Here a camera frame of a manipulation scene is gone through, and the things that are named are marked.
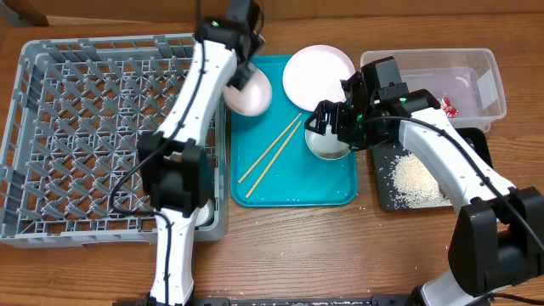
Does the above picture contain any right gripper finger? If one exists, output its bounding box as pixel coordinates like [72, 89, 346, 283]
[304, 112, 338, 136]
[314, 100, 347, 123]

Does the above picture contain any white shallow bowl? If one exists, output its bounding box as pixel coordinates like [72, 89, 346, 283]
[223, 68, 272, 116]

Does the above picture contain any grey bowl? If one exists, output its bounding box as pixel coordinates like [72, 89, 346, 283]
[305, 125, 351, 161]

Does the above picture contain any white rice pile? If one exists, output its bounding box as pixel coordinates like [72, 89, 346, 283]
[384, 149, 451, 210]

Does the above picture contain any red snack wrapper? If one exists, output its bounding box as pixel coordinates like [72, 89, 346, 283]
[440, 97, 458, 118]

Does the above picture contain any small white cup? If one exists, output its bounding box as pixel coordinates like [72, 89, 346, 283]
[195, 199, 215, 227]

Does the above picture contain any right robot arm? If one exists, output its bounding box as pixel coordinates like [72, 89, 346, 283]
[304, 57, 543, 305]

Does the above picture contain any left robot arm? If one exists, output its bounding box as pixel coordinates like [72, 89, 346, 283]
[137, 0, 264, 305]

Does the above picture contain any black tray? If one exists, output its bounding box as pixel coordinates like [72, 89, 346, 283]
[371, 127, 494, 213]

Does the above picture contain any large white plate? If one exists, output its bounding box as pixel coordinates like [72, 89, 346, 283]
[282, 45, 355, 111]

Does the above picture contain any right wooden chopstick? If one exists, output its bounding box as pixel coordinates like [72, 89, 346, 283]
[246, 121, 302, 199]

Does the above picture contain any wooden chopstick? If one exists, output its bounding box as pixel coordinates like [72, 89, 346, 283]
[237, 113, 302, 184]
[246, 121, 302, 199]

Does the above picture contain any teal plastic tray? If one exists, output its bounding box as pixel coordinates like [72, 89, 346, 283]
[229, 55, 359, 207]

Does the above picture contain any left wooden chopstick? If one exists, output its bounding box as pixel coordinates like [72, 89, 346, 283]
[237, 113, 302, 184]

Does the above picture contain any clear plastic bin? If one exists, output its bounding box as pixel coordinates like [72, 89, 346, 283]
[360, 48, 507, 133]

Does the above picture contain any grey plastic dish rack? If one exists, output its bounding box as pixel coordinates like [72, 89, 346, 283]
[0, 32, 230, 249]

